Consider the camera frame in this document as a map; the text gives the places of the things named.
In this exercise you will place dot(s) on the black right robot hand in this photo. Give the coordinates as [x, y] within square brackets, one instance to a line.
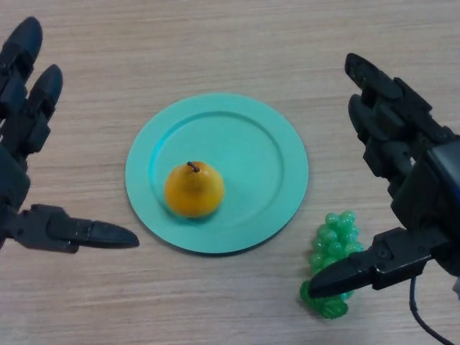
[431, 201]

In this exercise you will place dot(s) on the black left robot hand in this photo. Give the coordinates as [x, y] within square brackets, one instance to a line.
[14, 172]

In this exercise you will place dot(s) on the yellow pear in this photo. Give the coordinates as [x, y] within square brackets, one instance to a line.
[194, 190]

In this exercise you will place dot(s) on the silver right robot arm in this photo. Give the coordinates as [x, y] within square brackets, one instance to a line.
[456, 287]

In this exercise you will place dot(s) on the teal round plate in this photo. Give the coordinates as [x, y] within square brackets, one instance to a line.
[258, 172]

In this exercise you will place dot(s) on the green plastic grape bunch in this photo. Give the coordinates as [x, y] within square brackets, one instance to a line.
[332, 240]

